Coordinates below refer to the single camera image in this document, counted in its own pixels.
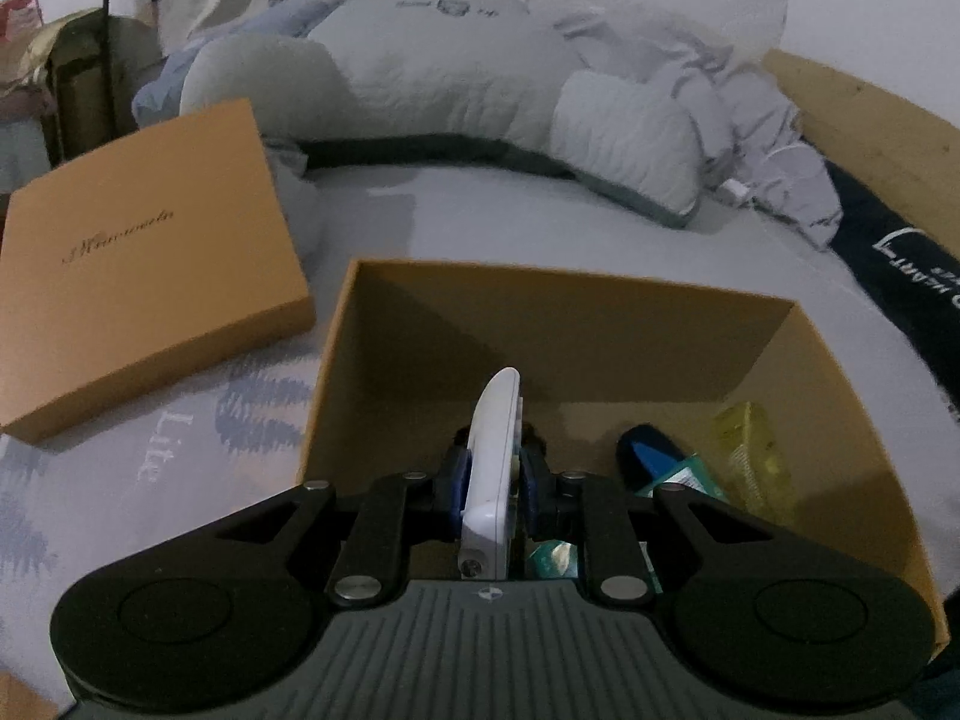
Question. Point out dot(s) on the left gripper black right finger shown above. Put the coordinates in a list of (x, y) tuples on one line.
[(758, 613)]

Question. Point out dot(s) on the brown cardboard box pile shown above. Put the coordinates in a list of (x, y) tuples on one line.
[(26, 95)]

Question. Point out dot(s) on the black blue flat device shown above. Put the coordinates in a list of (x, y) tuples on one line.
[(644, 454)]

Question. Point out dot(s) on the grey green backrest pillow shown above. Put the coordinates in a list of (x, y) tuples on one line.
[(461, 80)]

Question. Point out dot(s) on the black clothes rack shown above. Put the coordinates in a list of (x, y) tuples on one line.
[(84, 79)]

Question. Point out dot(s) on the red white plastic bag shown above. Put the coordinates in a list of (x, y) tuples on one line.
[(19, 17)]

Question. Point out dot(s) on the yellow transparent pouch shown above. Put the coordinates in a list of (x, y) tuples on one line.
[(756, 477)]

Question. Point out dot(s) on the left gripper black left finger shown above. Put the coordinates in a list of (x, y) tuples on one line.
[(225, 612)]

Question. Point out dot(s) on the grey crumpled duvet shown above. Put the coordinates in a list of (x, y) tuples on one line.
[(749, 130)]

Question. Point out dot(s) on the orange cardboard box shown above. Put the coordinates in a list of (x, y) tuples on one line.
[(412, 344)]

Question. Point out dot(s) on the wooden bed headboard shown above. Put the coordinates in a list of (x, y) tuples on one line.
[(907, 156)]

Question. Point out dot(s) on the light blue blanket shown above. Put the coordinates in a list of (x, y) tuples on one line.
[(210, 67)]

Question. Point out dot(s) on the black printed cushion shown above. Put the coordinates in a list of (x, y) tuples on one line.
[(911, 279)]

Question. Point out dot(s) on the white remote control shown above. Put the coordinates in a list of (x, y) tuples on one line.
[(488, 518)]

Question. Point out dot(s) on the orange box lid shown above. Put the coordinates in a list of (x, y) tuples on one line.
[(139, 264)]

